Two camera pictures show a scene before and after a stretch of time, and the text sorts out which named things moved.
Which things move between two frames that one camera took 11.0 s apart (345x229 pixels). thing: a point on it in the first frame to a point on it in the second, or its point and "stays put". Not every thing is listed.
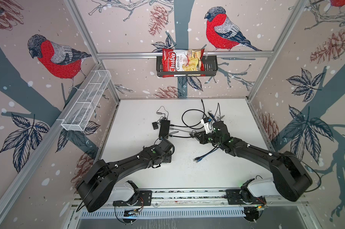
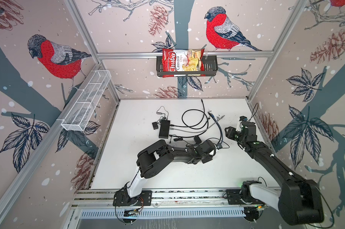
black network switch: [164, 130] stays put
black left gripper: [169, 156] to [210, 158]
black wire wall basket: [210, 67] stays put
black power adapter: [155, 125] stays put
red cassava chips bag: [182, 60] stays put
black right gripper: [201, 138] to [230, 130]
